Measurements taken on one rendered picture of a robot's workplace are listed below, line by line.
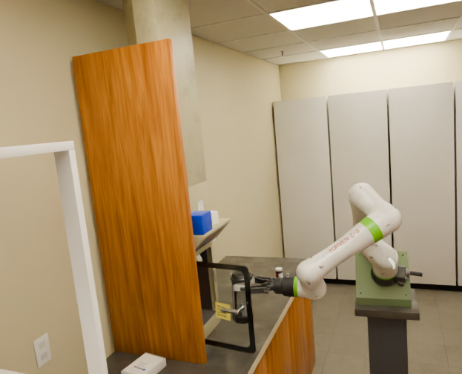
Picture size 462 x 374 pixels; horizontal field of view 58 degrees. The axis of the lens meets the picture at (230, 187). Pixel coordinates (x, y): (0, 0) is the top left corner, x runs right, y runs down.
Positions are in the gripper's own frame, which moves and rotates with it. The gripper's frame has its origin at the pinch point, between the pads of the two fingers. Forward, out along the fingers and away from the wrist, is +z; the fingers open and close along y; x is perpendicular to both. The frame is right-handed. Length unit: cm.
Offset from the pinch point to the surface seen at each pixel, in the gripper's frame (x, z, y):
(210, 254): -9.9, 21.7, -13.3
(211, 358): 27.7, 10.0, 21.7
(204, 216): -37.3, 8.9, 15.0
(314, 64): -137, 17, -338
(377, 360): 61, -57, -46
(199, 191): -45.5, 19.6, -4.4
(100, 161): -66, 52, 26
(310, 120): -72, 18, -293
